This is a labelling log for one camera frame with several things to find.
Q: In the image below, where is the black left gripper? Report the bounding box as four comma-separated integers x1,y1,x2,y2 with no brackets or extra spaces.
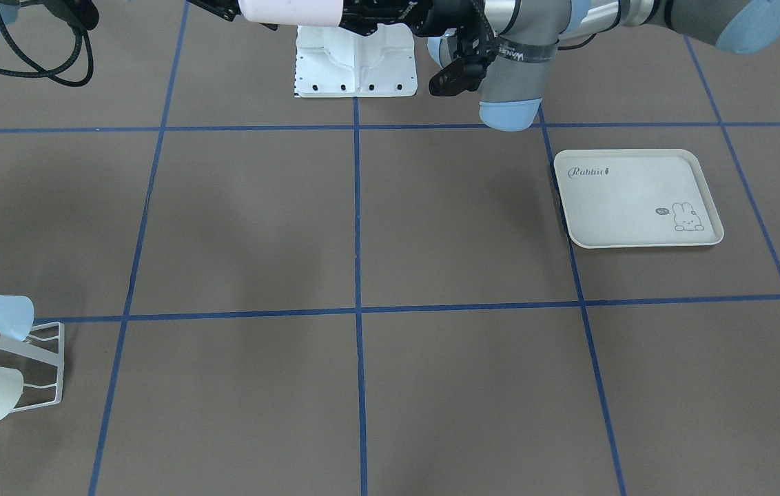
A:
339,1,487,38

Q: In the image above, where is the cream plastic tray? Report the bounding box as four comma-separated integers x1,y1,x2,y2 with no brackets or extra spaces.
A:
553,149,725,250

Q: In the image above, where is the pink cup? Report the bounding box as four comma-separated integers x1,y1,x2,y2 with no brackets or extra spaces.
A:
238,0,344,28

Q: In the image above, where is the white wire cup rack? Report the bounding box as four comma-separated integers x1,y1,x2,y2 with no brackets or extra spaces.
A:
0,322,66,419

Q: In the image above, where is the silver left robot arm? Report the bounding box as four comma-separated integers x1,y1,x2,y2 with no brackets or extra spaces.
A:
336,1,780,132

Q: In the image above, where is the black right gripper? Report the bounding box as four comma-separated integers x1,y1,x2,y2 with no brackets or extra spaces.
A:
187,0,242,22

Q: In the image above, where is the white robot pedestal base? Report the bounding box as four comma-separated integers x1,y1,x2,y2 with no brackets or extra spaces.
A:
294,24,418,99

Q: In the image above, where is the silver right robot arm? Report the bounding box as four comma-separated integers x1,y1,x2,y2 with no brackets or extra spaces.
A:
0,1,100,31

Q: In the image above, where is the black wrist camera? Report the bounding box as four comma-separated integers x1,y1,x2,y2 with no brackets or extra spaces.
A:
429,57,491,97

